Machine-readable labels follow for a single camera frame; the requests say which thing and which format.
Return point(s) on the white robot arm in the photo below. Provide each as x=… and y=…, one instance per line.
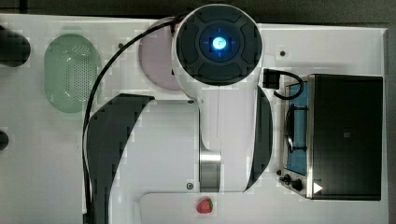
x=217, y=139

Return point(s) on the red strawberry toy near arm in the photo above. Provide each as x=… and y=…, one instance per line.
x=205, y=206

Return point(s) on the purple round plate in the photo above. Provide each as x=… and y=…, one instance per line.
x=155, y=59

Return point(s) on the green perforated colander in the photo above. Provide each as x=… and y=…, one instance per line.
x=71, y=65

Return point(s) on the black camera with cable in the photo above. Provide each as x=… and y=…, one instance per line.
x=271, y=80

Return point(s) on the black cylinder post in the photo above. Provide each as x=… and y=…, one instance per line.
x=15, y=49

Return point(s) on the small black post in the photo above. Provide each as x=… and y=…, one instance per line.
x=4, y=140

